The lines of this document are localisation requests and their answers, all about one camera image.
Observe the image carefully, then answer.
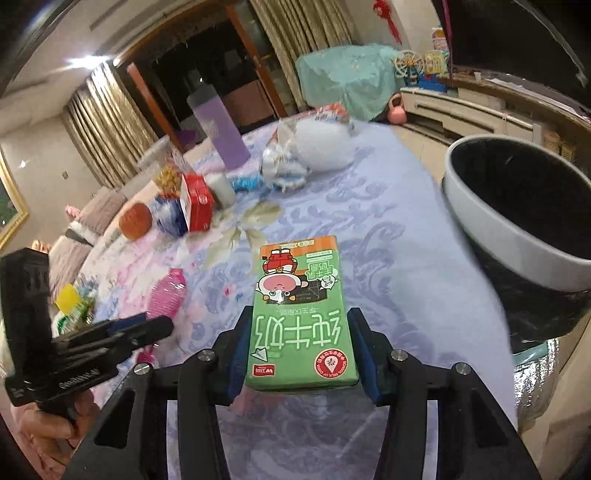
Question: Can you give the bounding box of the gold curtain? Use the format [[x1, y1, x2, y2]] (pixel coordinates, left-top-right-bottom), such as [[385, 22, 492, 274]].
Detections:
[[62, 62, 157, 188], [250, 0, 356, 111]]

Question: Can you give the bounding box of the green milk carton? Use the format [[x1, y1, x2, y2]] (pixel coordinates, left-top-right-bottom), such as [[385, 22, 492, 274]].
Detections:
[[245, 236, 359, 393]]

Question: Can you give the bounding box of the snack wrapper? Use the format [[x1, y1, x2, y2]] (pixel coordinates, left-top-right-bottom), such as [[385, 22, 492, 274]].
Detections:
[[259, 131, 310, 193]]

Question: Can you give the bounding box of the gold framed painting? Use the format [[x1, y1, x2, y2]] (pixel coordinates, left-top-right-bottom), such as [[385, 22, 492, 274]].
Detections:
[[0, 153, 29, 250]]

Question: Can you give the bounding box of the gold curtain left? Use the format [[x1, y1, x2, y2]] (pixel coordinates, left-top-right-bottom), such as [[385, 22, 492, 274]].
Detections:
[[62, 62, 157, 188]]

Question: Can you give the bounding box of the ferris wheel toy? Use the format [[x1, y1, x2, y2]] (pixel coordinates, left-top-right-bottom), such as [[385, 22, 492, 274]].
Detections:
[[393, 50, 425, 86]]

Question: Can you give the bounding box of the left hand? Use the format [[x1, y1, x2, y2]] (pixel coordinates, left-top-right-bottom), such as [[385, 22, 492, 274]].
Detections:
[[16, 390, 100, 466]]

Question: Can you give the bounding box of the sofa with pillows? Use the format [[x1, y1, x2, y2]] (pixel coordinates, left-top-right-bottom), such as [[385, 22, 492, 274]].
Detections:
[[32, 184, 144, 301]]

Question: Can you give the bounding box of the red snack box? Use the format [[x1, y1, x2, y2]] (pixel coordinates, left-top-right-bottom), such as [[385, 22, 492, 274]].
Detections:
[[179, 173, 214, 233]]

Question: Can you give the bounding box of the silver foil bag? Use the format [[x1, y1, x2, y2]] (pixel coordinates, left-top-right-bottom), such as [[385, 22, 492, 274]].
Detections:
[[513, 339, 560, 432]]

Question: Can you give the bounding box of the pink kettlebell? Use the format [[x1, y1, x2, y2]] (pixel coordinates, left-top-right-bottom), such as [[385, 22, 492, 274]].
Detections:
[[387, 93, 408, 126]]

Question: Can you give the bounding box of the purple tumbler bottle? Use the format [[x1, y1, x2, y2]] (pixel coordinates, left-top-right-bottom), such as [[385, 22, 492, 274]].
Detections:
[[187, 83, 250, 170]]

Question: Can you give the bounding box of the gold curtain right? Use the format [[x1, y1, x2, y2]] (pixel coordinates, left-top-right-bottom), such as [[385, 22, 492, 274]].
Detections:
[[250, 0, 356, 111]]

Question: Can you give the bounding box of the black television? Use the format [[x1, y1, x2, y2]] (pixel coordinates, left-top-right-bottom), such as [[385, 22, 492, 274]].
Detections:
[[434, 0, 590, 106]]

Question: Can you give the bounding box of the red apple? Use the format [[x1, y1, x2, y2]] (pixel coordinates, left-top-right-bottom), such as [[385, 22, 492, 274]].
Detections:
[[118, 202, 152, 241]]

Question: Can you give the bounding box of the blue snack bag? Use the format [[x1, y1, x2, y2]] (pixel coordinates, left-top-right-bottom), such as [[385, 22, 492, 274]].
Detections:
[[150, 194, 187, 238]]

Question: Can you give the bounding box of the clear popcorn jar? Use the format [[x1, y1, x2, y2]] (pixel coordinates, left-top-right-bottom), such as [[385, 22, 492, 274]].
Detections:
[[138, 136, 186, 196]]

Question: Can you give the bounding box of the floral tablecloth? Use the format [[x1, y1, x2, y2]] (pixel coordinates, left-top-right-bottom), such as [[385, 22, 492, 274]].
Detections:
[[75, 121, 517, 479]]

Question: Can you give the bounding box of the pink plastic bottle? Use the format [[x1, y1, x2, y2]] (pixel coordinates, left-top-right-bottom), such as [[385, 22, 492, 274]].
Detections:
[[146, 268, 186, 319]]

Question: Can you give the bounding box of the colourful toy box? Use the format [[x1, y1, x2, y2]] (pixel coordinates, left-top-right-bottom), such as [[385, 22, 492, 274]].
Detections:
[[424, 26, 450, 75]]

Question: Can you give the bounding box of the teal covered furniture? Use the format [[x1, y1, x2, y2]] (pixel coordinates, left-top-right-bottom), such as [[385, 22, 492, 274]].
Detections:
[[295, 44, 403, 121]]

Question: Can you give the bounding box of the white tv cabinet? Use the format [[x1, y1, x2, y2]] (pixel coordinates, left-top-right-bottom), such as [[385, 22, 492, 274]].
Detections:
[[400, 75, 590, 170]]

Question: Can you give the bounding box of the black white-rimmed trash bin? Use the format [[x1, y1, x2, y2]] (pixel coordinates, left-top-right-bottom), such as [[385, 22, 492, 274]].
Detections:
[[442, 135, 590, 352]]

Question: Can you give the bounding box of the yellow capped green bottle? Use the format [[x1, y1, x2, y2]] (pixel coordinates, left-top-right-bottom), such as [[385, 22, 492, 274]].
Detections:
[[52, 284, 96, 336]]

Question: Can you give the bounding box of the red hanging knot decoration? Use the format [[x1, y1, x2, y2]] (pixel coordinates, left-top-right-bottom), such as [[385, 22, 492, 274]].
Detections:
[[373, 0, 402, 44]]

